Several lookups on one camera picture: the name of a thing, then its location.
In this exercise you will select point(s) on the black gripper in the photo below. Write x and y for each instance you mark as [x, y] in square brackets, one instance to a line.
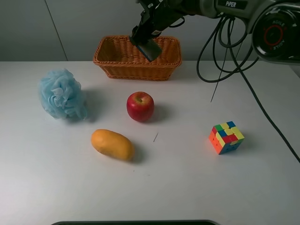
[157, 15]

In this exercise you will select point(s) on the grey blue board eraser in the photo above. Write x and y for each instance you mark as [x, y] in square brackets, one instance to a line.
[150, 50]

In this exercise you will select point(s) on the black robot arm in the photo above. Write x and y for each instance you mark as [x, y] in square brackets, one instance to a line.
[273, 24]

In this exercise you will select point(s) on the orange wicker basket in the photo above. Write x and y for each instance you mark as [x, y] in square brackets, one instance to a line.
[119, 59]

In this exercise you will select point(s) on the multicoloured puzzle cube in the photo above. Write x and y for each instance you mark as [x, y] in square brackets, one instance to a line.
[225, 137]

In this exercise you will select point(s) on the red apple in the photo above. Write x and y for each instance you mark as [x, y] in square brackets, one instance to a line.
[140, 106]

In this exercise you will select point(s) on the blue mesh bath sponge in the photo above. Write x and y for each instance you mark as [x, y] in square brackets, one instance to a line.
[61, 96]

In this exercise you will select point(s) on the orange mango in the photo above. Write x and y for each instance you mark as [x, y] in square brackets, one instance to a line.
[112, 144]

